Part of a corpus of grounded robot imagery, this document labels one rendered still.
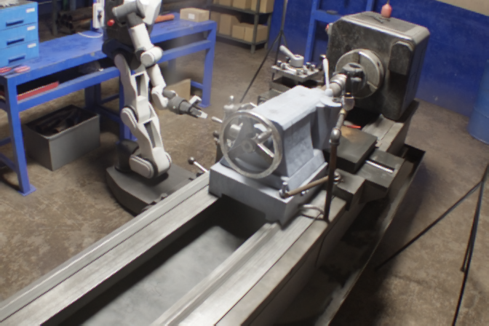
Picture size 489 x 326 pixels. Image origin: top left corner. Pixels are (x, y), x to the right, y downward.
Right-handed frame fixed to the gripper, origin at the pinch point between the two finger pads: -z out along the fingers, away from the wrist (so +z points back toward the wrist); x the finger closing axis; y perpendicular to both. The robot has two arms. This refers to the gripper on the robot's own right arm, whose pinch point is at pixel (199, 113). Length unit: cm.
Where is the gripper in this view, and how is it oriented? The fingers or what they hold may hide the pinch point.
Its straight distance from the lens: 222.3
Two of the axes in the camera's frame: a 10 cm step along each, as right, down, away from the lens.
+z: -8.2, -3.4, 4.6
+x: 4.4, 1.4, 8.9
